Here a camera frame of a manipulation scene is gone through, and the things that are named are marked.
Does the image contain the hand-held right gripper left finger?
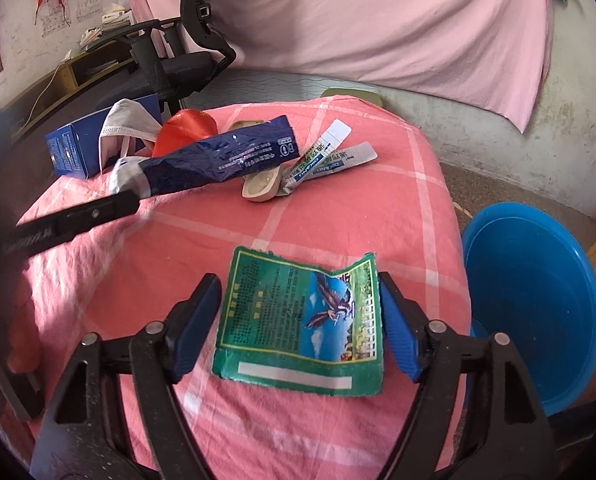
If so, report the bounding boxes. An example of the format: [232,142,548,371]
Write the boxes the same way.
[30,272,223,480]

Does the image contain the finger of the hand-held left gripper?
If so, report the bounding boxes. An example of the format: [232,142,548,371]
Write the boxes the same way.
[5,188,142,259]

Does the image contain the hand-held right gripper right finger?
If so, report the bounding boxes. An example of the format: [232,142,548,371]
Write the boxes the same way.
[377,271,552,480]

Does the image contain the green printed sachet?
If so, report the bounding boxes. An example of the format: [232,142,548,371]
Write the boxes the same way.
[212,246,385,398]

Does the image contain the white face mask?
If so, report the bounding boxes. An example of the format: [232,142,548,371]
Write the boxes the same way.
[98,99,163,171]

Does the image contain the blue plastic basin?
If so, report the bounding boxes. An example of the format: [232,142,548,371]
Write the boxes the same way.
[460,202,596,416]

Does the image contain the white ointment tube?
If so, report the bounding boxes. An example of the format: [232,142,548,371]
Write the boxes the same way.
[298,120,353,168]

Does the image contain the blue cardboard box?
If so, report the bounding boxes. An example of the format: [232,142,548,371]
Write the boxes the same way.
[45,94,161,180]

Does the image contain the pink checked cloth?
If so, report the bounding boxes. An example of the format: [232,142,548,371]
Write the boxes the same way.
[8,100,473,480]

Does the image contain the wooden shelf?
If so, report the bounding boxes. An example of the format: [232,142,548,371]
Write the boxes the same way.
[0,35,139,136]

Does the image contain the orange-red plastic wrapper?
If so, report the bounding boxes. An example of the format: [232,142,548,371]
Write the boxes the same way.
[152,108,216,158]

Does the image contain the beige plastic scoop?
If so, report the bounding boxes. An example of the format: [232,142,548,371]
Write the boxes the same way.
[227,119,286,203]

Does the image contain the silver ointment tube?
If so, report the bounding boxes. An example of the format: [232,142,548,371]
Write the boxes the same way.
[280,142,379,195]

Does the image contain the black office chair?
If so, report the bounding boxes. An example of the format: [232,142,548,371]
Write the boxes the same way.
[85,0,237,116]

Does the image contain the pile of papers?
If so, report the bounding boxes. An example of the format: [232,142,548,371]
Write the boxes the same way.
[80,2,134,46]

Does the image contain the pink hanging sheet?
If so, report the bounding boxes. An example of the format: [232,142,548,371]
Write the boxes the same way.
[115,0,553,135]

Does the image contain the wall calendar sheets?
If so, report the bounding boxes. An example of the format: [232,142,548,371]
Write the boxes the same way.
[40,0,101,36]

